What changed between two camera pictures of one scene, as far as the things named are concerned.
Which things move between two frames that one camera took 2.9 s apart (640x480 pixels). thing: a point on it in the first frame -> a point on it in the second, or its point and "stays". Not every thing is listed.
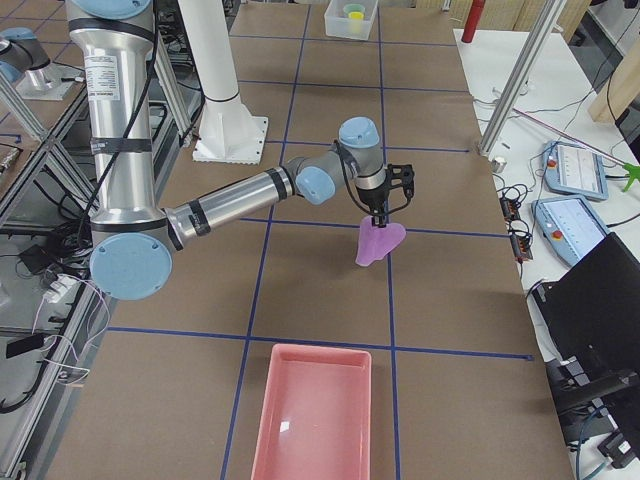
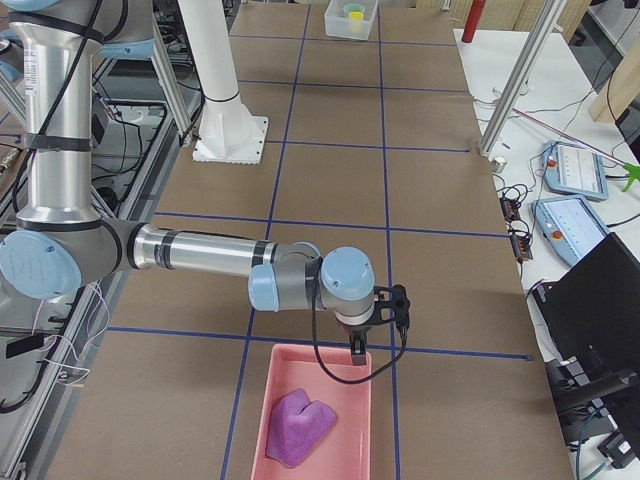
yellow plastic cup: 355,18 stays
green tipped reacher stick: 632,169 stays
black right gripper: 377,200 -> 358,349
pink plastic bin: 315,420 stays
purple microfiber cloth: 376,241 -> 297,427
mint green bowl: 348,8 stays
